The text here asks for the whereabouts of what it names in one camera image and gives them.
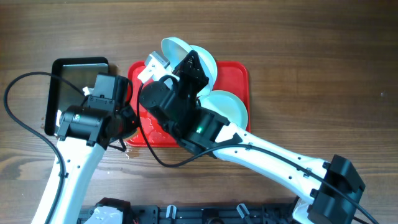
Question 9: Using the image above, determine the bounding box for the black water tray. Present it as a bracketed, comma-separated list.
[44, 57, 109, 136]

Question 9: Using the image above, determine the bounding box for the red plastic tray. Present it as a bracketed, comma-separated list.
[127, 60, 250, 147]

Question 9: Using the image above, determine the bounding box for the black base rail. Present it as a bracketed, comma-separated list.
[131, 203, 296, 224]

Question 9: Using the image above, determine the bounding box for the green orange sponge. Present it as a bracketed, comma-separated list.
[122, 129, 140, 141]

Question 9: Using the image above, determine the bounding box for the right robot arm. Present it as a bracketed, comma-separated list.
[137, 50, 365, 223]

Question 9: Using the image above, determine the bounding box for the white plate top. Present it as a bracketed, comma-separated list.
[191, 45, 218, 96]

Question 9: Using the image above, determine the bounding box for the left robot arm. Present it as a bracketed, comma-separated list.
[32, 73, 138, 223]

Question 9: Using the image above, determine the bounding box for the white plate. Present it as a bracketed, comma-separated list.
[199, 90, 249, 129]
[161, 37, 193, 72]
[191, 45, 218, 96]

